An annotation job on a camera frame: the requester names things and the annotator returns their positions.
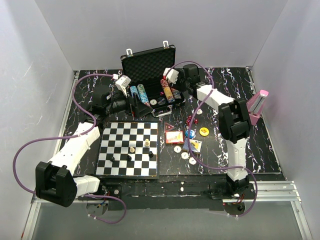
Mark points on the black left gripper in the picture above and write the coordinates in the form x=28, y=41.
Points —
x=137, y=109

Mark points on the black chess piece right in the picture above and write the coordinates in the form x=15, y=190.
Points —
x=150, y=154

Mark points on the aluminium rail frame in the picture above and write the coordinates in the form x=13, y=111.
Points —
x=276, y=204

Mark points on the blue small blind button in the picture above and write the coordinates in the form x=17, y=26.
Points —
x=190, y=133

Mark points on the white chess pawn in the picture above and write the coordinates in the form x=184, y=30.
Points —
x=132, y=149

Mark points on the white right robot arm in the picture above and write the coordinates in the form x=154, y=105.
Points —
x=234, y=123

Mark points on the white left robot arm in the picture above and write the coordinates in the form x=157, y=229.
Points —
x=54, y=181

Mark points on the red yellow chip column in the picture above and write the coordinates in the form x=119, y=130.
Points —
x=167, y=91

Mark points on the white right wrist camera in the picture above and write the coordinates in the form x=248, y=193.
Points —
x=171, y=75

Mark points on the white poker chip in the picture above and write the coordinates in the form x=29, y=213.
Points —
x=177, y=149
x=192, y=161
x=185, y=155

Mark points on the yellow big blind button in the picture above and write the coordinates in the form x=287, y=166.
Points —
x=204, y=131

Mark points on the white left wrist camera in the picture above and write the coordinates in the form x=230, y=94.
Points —
x=122, y=84

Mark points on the pink metronome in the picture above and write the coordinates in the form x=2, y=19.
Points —
x=255, y=105

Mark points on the red playing card deck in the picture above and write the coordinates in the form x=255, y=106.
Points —
x=174, y=137

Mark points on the blue playing card deck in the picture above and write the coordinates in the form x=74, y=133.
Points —
x=196, y=145

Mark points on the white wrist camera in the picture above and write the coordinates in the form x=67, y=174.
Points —
x=122, y=84
x=171, y=75

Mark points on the grey dealer button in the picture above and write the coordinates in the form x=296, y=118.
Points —
x=161, y=101

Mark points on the grey white chip stack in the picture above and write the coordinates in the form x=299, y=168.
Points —
x=199, y=112

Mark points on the white single chip in case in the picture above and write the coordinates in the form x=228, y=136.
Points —
x=153, y=102

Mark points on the black poker set case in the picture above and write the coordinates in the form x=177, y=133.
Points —
x=147, y=68

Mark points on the light blue chip column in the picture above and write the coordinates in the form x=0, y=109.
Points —
x=133, y=90

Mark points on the purple red chip column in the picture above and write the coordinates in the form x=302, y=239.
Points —
x=176, y=93

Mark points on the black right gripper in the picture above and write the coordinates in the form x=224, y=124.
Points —
x=180, y=76

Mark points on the green blue chip column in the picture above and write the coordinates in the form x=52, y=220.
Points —
x=143, y=95

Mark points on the triangular all-in marker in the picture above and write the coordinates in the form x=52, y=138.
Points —
x=168, y=127

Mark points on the black white chess board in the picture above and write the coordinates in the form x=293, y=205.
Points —
x=116, y=140

